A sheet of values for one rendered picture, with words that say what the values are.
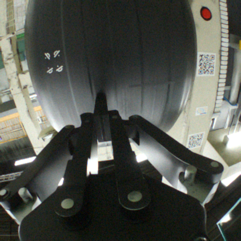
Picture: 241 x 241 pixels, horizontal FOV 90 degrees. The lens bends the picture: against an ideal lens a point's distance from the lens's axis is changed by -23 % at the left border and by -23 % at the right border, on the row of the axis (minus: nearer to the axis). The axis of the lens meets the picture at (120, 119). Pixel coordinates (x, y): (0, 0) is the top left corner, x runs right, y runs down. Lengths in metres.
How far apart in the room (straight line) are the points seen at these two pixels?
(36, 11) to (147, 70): 0.18
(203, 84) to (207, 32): 0.17
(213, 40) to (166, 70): 0.32
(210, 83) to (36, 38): 0.48
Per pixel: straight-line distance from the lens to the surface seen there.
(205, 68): 0.50
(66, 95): 0.22
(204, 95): 0.53
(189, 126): 0.56
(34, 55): 0.23
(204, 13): 0.49
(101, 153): 0.88
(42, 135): 1.04
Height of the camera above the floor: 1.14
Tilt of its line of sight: 30 degrees up
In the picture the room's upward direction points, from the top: 174 degrees clockwise
